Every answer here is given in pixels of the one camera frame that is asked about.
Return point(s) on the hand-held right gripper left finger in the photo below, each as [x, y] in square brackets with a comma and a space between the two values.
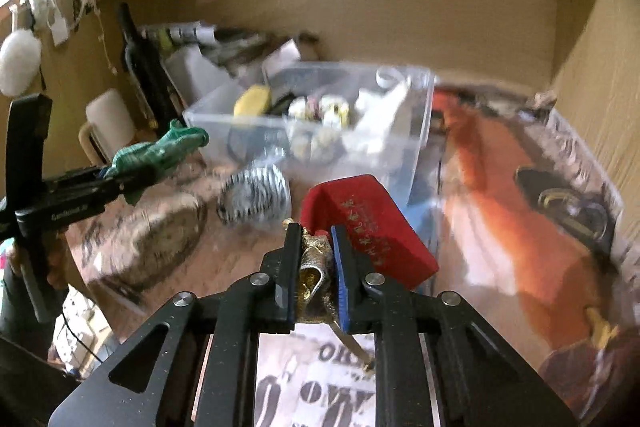
[283, 287]

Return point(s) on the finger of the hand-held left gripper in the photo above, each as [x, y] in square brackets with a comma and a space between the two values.
[132, 189]

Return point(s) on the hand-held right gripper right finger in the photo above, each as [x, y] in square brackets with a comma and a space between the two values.
[345, 292]

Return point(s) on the gold fabric pouch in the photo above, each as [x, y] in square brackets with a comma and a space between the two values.
[312, 272]

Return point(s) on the green plush toy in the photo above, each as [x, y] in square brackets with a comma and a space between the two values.
[160, 152]

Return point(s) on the red velvet box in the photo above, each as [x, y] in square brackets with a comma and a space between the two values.
[380, 227]

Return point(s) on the clear plastic bin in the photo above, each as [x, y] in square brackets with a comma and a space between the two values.
[310, 127]

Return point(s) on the person's left forearm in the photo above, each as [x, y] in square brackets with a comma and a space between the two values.
[17, 307]

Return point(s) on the zebra striped soft pouch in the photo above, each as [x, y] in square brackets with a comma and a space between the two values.
[255, 194]

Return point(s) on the yellow soft item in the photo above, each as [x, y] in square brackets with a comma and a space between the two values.
[252, 99]

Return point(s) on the person's left hand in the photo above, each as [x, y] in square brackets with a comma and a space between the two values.
[55, 259]

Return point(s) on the white mug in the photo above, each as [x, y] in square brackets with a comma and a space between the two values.
[110, 122]

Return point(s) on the black bottle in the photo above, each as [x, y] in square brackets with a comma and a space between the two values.
[145, 67]

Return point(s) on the white paper box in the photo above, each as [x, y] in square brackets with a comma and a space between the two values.
[200, 74]

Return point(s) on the white fluffy ball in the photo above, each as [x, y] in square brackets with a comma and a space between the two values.
[17, 62]

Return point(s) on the printed table cover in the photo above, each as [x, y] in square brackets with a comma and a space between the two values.
[500, 217]

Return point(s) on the white patterned fabric bundle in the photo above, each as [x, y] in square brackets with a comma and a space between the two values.
[317, 117]

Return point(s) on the pile of papers and tubes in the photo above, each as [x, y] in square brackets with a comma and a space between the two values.
[235, 39]

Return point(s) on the white cloth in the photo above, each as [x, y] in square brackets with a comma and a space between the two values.
[382, 109]

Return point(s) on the hanging white ornaments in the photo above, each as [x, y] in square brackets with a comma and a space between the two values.
[65, 2]

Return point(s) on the black round case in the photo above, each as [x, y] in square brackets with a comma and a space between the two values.
[560, 202]

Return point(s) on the yellow tassel charm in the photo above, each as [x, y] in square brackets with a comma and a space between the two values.
[602, 327]

